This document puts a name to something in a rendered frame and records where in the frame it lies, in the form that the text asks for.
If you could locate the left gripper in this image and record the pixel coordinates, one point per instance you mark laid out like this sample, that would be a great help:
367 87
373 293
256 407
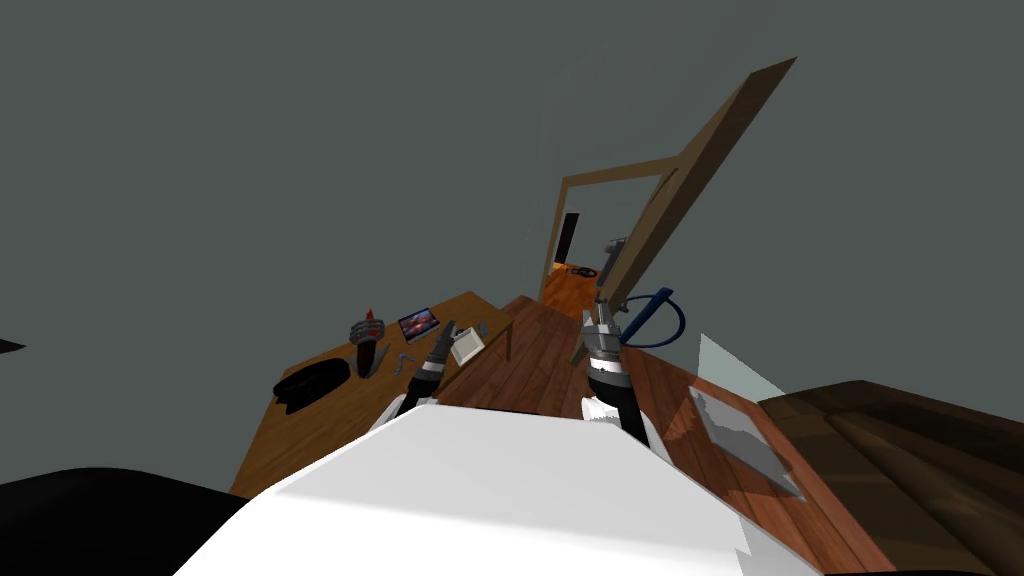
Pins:
442 346

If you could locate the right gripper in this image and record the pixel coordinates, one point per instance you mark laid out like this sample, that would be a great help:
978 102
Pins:
602 336

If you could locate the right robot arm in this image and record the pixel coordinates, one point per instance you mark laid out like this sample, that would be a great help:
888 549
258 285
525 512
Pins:
620 400

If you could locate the open laptop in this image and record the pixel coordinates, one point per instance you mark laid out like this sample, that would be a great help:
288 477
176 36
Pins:
418 325

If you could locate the small grey tool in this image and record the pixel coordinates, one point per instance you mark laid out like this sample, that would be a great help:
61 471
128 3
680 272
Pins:
402 364

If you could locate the brown wooden desk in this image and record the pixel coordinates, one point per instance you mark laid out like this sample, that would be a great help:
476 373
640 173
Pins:
336 424

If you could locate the black hat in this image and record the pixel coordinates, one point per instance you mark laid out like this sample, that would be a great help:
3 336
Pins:
310 382

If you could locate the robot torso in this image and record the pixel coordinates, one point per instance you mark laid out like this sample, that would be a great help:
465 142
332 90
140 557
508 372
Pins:
480 496

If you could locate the brown wooden door leaf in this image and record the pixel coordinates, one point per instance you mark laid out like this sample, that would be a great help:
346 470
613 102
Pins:
680 192

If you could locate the dark brown sofa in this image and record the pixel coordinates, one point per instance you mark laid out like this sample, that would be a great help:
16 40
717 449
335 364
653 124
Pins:
920 464

